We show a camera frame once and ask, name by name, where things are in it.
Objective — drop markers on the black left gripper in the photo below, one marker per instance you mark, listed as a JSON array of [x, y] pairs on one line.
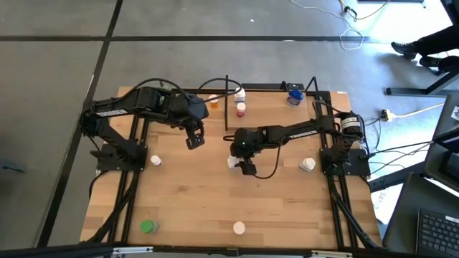
[[190, 109]]

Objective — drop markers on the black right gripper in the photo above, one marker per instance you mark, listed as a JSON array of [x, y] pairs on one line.
[[244, 143]]

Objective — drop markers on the white melatonin bottle blue label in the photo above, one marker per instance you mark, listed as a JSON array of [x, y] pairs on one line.
[[308, 164], [240, 96], [232, 163]]

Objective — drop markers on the small amber pill bottle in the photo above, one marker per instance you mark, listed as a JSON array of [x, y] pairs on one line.
[[213, 104]]

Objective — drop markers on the white bottle red black label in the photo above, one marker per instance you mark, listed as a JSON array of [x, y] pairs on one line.
[[155, 160]]

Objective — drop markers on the pink bottle white cap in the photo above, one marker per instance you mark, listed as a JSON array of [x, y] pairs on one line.
[[241, 109]]

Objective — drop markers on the large amber pill bottle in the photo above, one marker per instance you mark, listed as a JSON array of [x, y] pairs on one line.
[[239, 228]]

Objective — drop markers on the green bottle green cap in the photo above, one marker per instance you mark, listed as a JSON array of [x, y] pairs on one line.
[[146, 226]]

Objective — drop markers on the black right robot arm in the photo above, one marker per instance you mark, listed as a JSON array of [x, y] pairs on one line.
[[305, 132]]

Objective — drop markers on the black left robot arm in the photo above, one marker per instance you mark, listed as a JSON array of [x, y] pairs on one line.
[[114, 111]]

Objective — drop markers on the potted green succulent plant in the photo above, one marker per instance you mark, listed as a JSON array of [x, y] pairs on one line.
[[165, 87]]

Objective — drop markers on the blue-capped white bottle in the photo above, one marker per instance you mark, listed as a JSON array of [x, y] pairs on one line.
[[295, 95]]

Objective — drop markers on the white paper sheet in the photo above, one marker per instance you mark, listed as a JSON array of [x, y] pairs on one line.
[[382, 208]]

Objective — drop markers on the white power strip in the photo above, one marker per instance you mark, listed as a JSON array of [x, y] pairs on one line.
[[386, 114]]

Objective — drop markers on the black rig beam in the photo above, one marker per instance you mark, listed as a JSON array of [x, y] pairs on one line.
[[54, 252]]

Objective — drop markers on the person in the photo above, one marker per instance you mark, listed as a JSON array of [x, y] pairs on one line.
[[437, 41]]

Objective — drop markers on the wooden shelf black metal frame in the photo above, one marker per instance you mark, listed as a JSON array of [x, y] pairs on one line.
[[272, 114]]

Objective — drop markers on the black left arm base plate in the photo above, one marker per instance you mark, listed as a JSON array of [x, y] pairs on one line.
[[122, 165]]

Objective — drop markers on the black flat bracket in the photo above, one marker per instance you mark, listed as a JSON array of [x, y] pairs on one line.
[[265, 86]]

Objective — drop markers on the black aluminium table frame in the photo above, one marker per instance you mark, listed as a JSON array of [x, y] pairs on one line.
[[327, 98]]

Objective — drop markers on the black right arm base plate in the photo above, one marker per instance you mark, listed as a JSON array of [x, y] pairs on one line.
[[358, 166]]

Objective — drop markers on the black desk frame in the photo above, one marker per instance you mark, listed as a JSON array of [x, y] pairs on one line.
[[412, 91]]

